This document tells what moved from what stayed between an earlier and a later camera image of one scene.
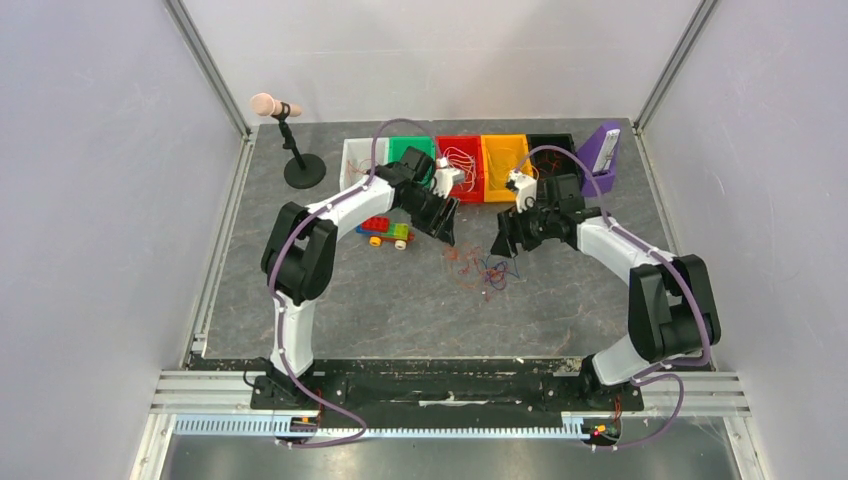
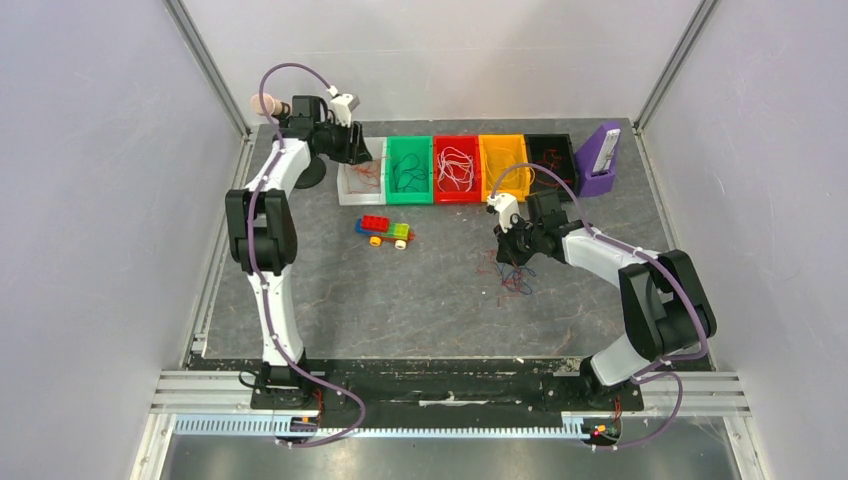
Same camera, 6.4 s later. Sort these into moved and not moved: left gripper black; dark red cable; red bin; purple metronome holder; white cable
Moved: left gripper black
Not moved: purple metronome holder; white cable; red bin; dark red cable
